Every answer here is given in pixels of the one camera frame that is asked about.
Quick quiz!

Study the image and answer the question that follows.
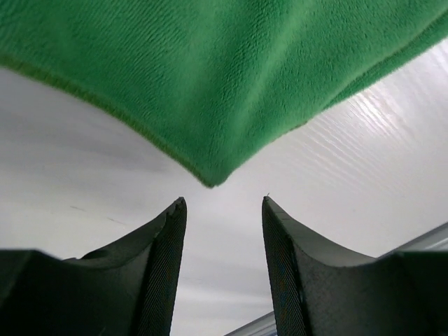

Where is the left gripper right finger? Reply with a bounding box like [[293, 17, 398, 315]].
[[261, 195, 448, 336]]

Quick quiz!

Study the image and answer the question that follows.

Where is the aluminium mounting rail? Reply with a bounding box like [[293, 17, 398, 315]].
[[223, 222, 448, 336]]

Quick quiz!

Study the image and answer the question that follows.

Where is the green towel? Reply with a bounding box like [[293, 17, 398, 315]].
[[1, 1, 447, 187]]

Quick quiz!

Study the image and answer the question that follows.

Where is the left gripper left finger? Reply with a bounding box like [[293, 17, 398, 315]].
[[1, 198, 187, 335]]

